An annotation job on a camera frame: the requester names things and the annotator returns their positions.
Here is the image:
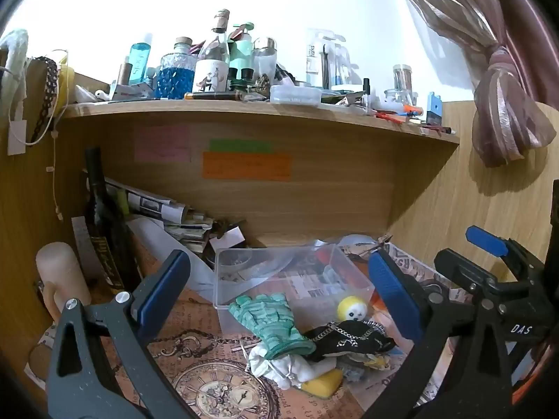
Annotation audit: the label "mint green pump bottle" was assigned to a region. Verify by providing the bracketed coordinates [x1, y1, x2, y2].
[228, 21, 256, 75]

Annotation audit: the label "black pouch with chain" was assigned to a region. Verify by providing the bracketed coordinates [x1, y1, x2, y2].
[303, 319, 396, 361]

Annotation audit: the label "yellow sponge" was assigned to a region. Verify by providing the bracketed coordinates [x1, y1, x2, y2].
[301, 369, 345, 399]

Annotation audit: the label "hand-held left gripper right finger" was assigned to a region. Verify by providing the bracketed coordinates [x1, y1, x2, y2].
[362, 251, 511, 419]

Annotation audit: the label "yellow cloth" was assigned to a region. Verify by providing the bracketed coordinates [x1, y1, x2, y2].
[57, 63, 75, 105]

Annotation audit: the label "orange sticky note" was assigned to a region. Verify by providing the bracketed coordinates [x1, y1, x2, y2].
[202, 152, 292, 182]

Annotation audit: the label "small glass jar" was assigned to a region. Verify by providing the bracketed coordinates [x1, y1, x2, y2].
[384, 89, 415, 105]

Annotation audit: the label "glass bottle with blue liquid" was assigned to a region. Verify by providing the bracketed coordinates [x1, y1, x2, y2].
[156, 37, 197, 100]

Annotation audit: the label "clear plastic bag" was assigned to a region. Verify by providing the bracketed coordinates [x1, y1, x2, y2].
[336, 351, 391, 385]

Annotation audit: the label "stack of papers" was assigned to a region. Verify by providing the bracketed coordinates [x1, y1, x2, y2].
[102, 177, 215, 254]

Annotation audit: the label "clear plastic container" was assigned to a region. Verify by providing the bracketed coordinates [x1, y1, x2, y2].
[213, 243, 376, 332]

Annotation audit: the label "glass jar with sticks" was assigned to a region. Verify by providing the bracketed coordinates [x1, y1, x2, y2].
[392, 65, 415, 97]

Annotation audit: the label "large white paper sheet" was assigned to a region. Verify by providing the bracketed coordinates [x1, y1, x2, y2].
[126, 216, 219, 293]

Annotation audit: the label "black lace headband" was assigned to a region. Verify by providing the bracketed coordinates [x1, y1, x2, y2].
[26, 56, 59, 145]

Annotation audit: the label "pink sticky note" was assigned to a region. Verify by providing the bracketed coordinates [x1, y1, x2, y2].
[135, 126, 191, 163]

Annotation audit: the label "white tag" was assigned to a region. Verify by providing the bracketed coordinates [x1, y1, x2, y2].
[8, 120, 28, 155]

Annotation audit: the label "small black binoculars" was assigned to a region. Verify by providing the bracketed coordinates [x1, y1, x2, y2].
[227, 67, 256, 90]

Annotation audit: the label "light blue bottle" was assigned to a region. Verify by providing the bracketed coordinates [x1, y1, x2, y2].
[129, 34, 153, 86]

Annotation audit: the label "dark wine bottle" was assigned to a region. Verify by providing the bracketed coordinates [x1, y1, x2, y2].
[84, 146, 140, 293]

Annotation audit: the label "clear jar with silver lid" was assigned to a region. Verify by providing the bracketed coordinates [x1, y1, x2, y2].
[252, 37, 278, 83]

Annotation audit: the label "green sticky note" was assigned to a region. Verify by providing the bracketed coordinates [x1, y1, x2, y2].
[209, 139, 274, 154]

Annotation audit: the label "brown clock print mat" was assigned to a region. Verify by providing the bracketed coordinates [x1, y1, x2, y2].
[26, 244, 437, 419]

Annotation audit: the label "small white card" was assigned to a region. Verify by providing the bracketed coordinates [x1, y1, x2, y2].
[209, 226, 246, 251]

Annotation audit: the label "pink striped curtain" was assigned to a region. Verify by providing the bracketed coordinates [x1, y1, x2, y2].
[386, 0, 559, 169]

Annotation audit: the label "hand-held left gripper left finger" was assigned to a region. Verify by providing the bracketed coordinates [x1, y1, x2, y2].
[46, 250, 199, 419]

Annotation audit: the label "white printed paper strip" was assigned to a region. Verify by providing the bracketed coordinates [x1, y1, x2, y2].
[72, 216, 110, 289]

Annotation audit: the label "small pliers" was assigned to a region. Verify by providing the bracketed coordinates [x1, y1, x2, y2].
[370, 233, 392, 255]

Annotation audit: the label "clear blister pack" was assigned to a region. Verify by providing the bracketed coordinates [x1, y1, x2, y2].
[306, 28, 352, 88]

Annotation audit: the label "green knitted glove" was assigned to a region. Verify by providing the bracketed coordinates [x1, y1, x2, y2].
[228, 293, 317, 359]

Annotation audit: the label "white plastic item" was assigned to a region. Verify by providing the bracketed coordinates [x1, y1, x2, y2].
[74, 85, 110, 103]

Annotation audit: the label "brown pen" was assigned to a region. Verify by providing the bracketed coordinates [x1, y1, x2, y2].
[184, 91, 245, 101]

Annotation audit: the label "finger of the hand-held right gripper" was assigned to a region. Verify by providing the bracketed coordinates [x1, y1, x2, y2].
[465, 226, 546, 280]
[434, 249, 507, 304]

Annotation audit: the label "newspaper print sheet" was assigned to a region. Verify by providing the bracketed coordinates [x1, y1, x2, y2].
[345, 242, 481, 411]

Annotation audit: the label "flat clear plastic box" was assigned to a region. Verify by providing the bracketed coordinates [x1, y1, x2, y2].
[269, 84, 323, 105]

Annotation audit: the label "white cable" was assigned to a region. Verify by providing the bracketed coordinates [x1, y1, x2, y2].
[44, 48, 73, 223]

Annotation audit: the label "blue and black block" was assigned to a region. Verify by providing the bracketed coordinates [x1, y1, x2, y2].
[426, 91, 444, 125]

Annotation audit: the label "yellow face ball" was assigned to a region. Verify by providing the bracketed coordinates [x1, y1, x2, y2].
[336, 296, 371, 324]

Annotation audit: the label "white fluffy cloth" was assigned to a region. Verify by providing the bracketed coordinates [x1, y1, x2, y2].
[0, 28, 29, 97]

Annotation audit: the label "white box with red print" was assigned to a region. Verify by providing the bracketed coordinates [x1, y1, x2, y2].
[109, 83, 153, 99]

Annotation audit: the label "tall clear labelled bottle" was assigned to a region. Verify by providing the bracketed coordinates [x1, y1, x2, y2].
[192, 9, 232, 94]

